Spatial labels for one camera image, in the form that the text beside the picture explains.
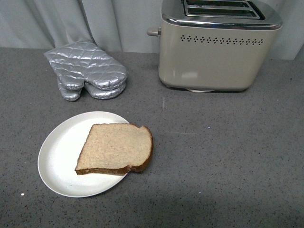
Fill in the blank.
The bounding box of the brown-crusted bread slice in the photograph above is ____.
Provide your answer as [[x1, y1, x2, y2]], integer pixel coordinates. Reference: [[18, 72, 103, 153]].
[[75, 123, 153, 175]]

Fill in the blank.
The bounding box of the white round plate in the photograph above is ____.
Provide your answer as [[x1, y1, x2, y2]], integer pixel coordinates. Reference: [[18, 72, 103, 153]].
[[38, 111, 127, 198]]

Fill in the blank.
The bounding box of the beige two-slot toaster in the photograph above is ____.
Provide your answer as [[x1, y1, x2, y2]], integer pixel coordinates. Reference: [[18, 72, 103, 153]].
[[147, 0, 282, 92]]

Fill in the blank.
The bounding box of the upper silver quilted oven mitt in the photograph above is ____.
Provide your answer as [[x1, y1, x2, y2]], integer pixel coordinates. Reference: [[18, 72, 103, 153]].
[[44, 40, 127, 90]]

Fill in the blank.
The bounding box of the grey curtain backdrop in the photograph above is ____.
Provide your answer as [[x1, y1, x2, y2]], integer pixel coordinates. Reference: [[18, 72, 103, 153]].
[[0, 0, 304, 60]]

